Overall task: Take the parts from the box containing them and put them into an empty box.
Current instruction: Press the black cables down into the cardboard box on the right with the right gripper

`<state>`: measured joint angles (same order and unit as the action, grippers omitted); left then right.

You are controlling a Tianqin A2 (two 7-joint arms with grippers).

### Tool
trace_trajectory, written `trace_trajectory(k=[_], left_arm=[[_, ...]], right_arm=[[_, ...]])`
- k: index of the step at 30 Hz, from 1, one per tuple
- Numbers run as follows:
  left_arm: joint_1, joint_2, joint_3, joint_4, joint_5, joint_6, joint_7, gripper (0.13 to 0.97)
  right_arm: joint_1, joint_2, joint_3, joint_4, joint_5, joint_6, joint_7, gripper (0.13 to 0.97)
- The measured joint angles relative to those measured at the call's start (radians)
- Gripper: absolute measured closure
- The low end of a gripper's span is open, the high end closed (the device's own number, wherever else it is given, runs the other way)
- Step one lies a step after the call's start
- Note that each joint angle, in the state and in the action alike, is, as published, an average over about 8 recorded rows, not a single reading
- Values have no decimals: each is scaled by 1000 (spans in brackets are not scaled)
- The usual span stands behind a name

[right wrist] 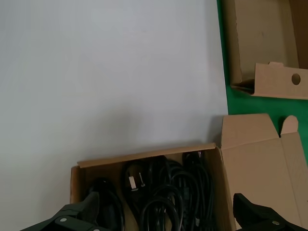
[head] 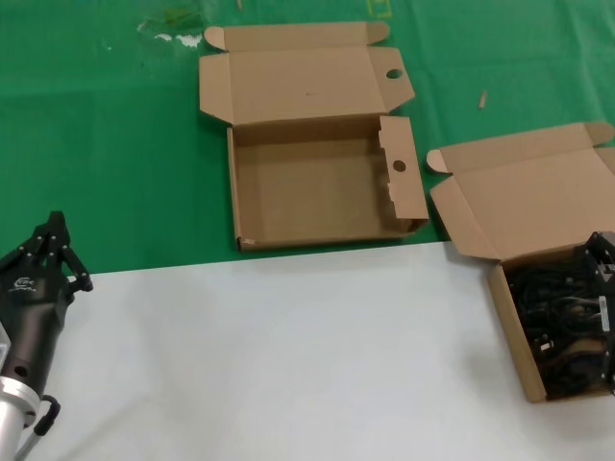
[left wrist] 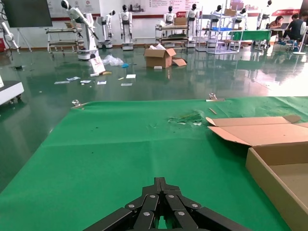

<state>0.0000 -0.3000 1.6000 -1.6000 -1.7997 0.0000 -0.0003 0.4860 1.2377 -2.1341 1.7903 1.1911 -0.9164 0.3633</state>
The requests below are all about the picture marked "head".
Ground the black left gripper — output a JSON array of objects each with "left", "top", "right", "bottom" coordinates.
[{"left": 0, "top": 210, "right": 95, "bottom": 393}]

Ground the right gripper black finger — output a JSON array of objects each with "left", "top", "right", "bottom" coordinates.
[
  {"left": 598, "top": 352, "right": 615, "bottom": 390},
  {"left": 583, "top": 230, "right": 615, "bottom": 289}
]

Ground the plain cardboard mailer box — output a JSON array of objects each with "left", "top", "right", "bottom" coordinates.
[{"left": 426, "top": 121, "right": 615, "bottom": 403}]

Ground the cardboard box with round holes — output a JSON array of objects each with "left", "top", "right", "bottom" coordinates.
[{"left": 198, "top": 21, "right": 431, "bottom": 253}]

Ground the green table cloth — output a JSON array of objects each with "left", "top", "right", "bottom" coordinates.
[{"left": 0, "top": 0, "right": 615, "bottom": 278}]

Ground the white table sheet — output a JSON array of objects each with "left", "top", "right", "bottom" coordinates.
[{"left": 0, "top": 239, "right": 615, "bottom": 461}]

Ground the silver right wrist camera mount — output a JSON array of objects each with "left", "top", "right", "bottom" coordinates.
[{"left": 595, "top": 287, "right": 615, "bottom": 337}]

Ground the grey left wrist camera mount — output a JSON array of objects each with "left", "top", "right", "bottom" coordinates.
[{"left": 0, "top": 321, "right": 12, "bottom": 369}]

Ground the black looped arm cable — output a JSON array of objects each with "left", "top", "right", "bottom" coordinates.
[{"left": 18, "top": 393, "right": 62, "bottom": 461}]

